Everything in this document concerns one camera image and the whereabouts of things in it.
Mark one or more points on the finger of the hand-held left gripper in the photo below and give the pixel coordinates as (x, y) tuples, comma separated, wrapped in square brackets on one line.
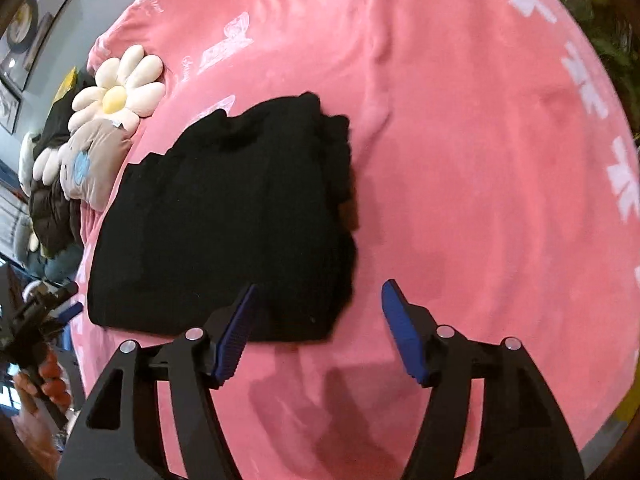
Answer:
[(55, 295), (70, 312)]

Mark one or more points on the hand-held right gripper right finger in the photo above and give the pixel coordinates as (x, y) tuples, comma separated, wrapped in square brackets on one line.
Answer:
[(405, 340)]

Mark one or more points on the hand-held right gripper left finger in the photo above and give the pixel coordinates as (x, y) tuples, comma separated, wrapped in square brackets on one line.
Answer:
[(232, 340)]

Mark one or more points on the black long-sleeve sweater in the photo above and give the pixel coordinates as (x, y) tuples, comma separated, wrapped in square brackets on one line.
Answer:
[(225, 210)]

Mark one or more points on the person's left forearm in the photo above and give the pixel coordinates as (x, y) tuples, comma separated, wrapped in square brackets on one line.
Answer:
[(30, 440)]

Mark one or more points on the person's left hand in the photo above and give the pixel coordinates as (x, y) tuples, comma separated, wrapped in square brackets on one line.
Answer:
[(55, 385)]

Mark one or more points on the brown puffer jacket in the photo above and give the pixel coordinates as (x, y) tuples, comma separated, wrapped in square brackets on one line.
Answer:
[(50, 215)]

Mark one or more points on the white daisy flower pillow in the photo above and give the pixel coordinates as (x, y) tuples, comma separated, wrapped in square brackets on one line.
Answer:
[(135, 67), (50, 162)]

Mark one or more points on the white plush toy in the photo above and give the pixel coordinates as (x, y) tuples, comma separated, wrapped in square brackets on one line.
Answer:
[(26, 160)]

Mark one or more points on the grey plush face pillow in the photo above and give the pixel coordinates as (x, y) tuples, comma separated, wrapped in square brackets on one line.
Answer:
[(105, 160)]

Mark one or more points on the dark cloth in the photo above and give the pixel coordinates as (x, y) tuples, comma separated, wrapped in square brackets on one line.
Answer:
[(65, 115)]

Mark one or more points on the framed picture with white shape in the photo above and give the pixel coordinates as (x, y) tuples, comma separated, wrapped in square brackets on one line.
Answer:
[(9, 107)]

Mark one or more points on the pink bow-print blanket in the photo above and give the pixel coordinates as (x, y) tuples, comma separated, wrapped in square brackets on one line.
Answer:
[(475, 160)]

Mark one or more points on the yellow pillow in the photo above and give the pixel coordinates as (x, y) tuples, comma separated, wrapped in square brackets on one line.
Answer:
[(65, 85)]

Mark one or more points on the green potted plant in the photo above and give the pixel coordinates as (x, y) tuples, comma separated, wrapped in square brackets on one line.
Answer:
[(610, 20)]

